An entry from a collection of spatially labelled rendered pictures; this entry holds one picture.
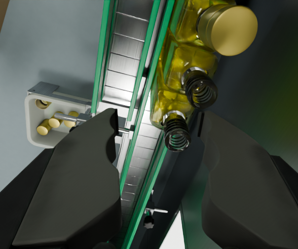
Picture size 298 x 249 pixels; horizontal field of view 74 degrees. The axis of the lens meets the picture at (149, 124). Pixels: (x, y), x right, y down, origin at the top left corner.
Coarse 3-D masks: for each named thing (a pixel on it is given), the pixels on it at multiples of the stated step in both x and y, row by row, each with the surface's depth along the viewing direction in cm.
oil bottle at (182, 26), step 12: (180, 0) 26; (192, 0) 20; (204, 0) 20; (216, 0) 20; (228, 0) 20; (180, 12) 23; (192, 12) 20; (168, 24) 33; (180, 24) 22; (192, 24) 21; (180, 36) 22; (192, 36) 21; (204, 48) 22
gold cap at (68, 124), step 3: (72, 111) 62; (69, 114) 61; (72, 114) 60; (75, 114) 61; (78, 114) 62; (66, 123) 59; (69, 123) 59; (72, 123) 59; (75, 123) 60; (69, 126) 60
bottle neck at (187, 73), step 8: (192, 72) 21; (200, 72) 21; (184, 80) 22; (192, 80) 20; (200, 80) 19; (208, 80) 19; (184, 88) 21; (192, 88) 19; (200, 88) 23; (208, 88) 21; (216, 88) 19; (192, 96) 19; (200, 96) 21; (208, 96) 20; (216, 96) 19; (192, 104) 20; (200, 104) 20; (208, 104) 20
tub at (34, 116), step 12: (36, 96) 52; (48, 96) 53; (36, 108) 58; (48, 108) 62; (60, 108) 62; (72, 108) 62; (84, 108) 54; (36, 120) 59; (36, 132) 61; (48, 132) 65; (60, 132) 66; (36, 144) 60; (48, 144) 61
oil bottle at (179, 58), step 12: (168, 36) 34; (168, 48) 30; (180, 48) 23; (192, 48) 24; (168, 60) 27; (180, 60) 23; (192, 60) 22; (204, 60) 23; (216, 60) 24; (168, 72) 25; (180, 72) 23; (168, 84) 25; (180, 84) 24
